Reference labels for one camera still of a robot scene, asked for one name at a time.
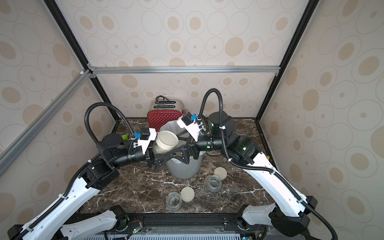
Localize black vertical frame post left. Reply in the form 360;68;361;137
43;0;112;104

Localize black vertical frame post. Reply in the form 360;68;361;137
43;0;112;104
255;0;320;124

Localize glass jar with rice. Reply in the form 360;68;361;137
206;175;222;193

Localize beige lidded jar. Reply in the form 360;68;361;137
153;130;179;154
166;192;183;212

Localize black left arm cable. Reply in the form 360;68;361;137
13;102;136;240

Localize aluminium horizontal back rail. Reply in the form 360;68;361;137
91;66;280;74

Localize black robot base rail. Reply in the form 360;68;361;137
59;205;304;240

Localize aluminium left side rail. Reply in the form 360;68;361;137
1;70;91;175

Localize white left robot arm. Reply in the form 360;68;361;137
8;129;179;240

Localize white plastic bin liner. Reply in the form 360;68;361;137
160;121;185;135

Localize beige jar lid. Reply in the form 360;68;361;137
180;187;195;203
214;167;228;180

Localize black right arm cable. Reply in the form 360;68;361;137
198;88;339;240

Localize red polka dot toaster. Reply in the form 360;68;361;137
147;100;185;132

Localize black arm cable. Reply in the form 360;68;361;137
13;102;136;240
198;88;339;240

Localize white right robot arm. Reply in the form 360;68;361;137
161;112;317;237

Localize black vertical frame post right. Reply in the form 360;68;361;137
255;0;320;124

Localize black toaster power cord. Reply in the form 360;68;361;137
155;95;176;105

